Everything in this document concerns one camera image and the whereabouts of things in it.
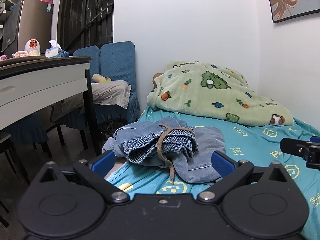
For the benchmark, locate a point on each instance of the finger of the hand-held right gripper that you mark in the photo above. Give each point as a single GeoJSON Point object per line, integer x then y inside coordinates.
{"type": "Point", "coordinates": [292, 147]}
{"type": "Point", "coordinates": [315, 139]}

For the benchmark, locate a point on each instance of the black mesh basket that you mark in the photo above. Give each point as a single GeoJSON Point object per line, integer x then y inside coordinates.
{"type": "Point", "coordinates": [111, 127]}

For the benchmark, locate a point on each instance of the blue tissue box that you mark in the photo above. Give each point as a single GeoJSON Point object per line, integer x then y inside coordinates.
{"type": "Point", "coordinates": [56, 52]}

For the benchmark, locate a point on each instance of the dark barred window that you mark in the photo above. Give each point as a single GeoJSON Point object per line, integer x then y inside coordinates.
{"type": "Point", "coordinates": [85, 12]}

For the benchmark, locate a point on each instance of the brown pillow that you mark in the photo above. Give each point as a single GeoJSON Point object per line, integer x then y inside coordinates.
{"type": "Point", "coordinates": [156, 80]}

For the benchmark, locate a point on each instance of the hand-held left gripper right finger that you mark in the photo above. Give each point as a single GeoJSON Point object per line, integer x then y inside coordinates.
{"type": "Point", "coordinates": [222, 163]}

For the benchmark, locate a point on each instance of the grey cloth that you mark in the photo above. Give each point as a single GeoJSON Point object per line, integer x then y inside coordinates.
{"type": "Point", "coordinates": [110, 92]}

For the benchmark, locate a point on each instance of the teal printed bed sheet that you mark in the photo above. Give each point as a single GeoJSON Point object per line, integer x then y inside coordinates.
{"type": "Point", "coordinates": [250, 140]}

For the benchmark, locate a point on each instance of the white egg-shaped device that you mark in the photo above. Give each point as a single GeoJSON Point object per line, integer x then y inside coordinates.
{"type": "Point", "coordinates": [32, 46]}

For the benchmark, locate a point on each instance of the white grey table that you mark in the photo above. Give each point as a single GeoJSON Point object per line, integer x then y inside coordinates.
{"type": "Point", "coordinates": [37, 80]}

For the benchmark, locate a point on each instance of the blue denim pants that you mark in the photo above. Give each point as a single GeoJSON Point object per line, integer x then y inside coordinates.
{"type": "Point", "coordinates": [200, 150]}

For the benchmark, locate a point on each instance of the dark hanging towel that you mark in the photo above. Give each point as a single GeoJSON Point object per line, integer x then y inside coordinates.
{"type": "Point", "coordinates": [10, 27]}

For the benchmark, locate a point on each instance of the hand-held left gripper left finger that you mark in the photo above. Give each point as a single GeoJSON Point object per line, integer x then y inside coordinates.
{"type": "Point", "coordinates": [103, 162]}

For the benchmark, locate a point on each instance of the green printed fleece blanket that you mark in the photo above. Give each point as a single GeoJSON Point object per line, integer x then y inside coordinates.
{"type": "Point", "coordinates": [212, 100]}

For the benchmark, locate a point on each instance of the silver refrigerator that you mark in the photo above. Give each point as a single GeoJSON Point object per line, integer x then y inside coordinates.
{"type": "Point", "coordinates": [32, 22]}

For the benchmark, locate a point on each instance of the clear snack packet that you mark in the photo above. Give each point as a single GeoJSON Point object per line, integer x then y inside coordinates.
{"type": "Point", "coordinates": [21, 53]}

